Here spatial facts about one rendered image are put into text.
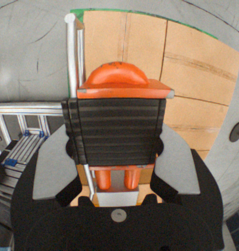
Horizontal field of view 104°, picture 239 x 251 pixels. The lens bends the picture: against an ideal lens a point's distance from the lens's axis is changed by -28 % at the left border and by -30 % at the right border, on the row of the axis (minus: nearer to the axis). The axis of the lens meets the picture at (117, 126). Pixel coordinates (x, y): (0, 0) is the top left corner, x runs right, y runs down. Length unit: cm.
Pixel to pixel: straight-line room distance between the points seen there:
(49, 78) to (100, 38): 81
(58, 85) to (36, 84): 25
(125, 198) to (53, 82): 123
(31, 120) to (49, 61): 58
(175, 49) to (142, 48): 17
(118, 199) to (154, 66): 60
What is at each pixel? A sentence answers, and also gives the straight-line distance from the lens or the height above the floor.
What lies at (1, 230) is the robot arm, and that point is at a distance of 67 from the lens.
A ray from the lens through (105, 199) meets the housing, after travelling 21.
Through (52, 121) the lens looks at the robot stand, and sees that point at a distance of 122.
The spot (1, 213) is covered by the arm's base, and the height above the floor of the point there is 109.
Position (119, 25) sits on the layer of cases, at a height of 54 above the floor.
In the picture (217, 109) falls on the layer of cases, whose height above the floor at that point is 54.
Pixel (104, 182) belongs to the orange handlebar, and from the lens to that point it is 18.
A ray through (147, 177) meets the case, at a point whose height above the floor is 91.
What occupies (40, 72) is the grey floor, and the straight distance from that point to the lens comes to 137.
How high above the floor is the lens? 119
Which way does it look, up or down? 60 degrees down
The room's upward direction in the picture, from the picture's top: 175 degrees clockwise
